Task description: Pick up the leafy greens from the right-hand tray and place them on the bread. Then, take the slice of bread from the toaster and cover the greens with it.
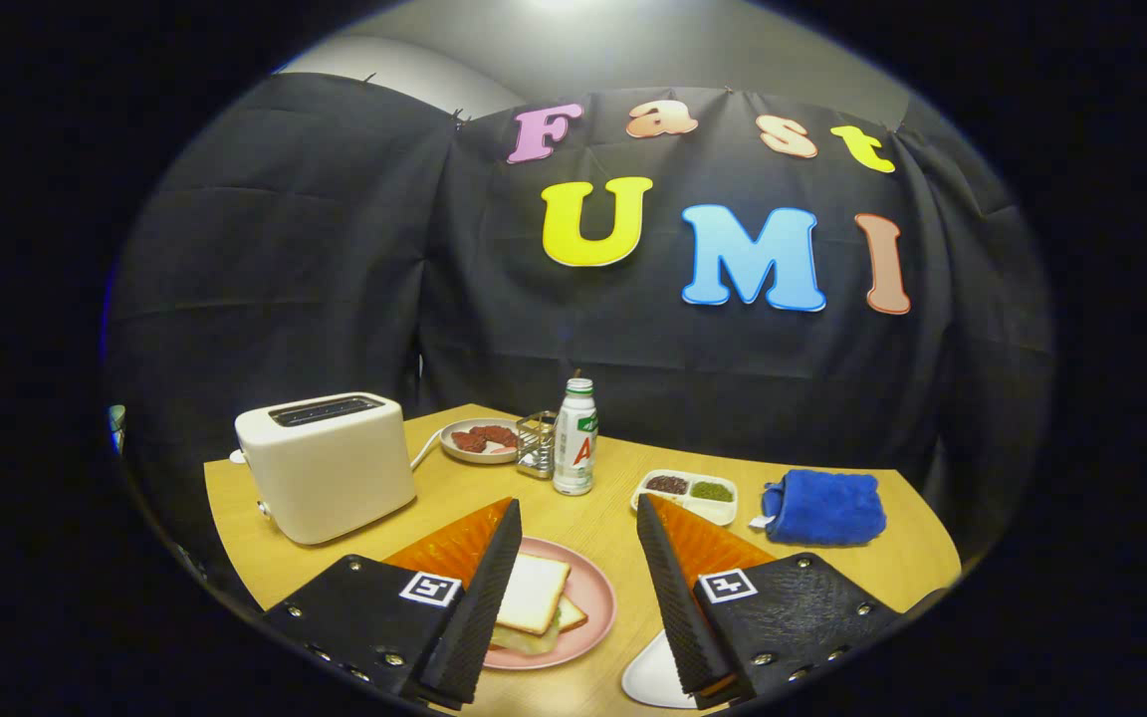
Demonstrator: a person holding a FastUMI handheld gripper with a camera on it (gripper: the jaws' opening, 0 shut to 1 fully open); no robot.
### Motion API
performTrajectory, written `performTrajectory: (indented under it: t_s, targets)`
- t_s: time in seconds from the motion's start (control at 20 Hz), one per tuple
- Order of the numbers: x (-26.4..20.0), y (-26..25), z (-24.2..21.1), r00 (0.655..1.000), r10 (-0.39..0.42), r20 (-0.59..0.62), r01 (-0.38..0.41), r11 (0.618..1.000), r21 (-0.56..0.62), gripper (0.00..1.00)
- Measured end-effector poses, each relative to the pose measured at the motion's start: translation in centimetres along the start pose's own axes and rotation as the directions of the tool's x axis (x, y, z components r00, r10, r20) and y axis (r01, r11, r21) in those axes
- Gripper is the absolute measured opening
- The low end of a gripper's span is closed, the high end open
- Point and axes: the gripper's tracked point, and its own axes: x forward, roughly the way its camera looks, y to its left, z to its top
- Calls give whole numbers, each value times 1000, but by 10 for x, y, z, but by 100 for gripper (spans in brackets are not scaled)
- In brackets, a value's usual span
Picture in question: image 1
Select white divided bean dish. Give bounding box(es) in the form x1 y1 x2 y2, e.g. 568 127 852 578
630 469 739 527

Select grey round plate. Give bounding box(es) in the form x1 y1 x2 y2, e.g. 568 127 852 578
439 418 525 465

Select black backdrop cloth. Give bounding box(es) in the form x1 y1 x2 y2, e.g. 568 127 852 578
106 72 1057 598

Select white toaster cable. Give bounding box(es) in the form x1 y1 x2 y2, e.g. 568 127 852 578
410 430 455 471

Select red meat slices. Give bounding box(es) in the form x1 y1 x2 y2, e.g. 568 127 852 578
451 425 520 454

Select white drink bottle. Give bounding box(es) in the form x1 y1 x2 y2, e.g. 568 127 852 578
553 377 598 497

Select blue towel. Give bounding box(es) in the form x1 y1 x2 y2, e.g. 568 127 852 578
748 470 887 548

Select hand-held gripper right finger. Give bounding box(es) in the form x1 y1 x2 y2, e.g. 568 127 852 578
636 494 901 710

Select pink plate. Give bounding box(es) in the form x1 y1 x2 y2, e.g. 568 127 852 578
482 537 617 671

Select metal utensil holder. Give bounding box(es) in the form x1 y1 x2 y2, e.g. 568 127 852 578
515 410 560 480

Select white plate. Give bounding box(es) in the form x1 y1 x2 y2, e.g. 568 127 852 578
620 629 699 710

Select white toaster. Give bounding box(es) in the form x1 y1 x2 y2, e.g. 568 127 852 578
234 391 417 547

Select toasted bread slice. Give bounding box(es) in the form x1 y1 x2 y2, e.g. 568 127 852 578
494 554 573 637

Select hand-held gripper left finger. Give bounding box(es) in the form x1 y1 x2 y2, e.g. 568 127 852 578
263 498 524 712

